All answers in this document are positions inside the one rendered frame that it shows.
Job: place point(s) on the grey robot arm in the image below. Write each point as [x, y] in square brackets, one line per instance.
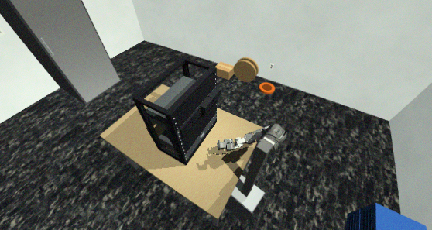
[271, 134]

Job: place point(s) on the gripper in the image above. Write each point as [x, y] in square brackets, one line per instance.
[228, 143]

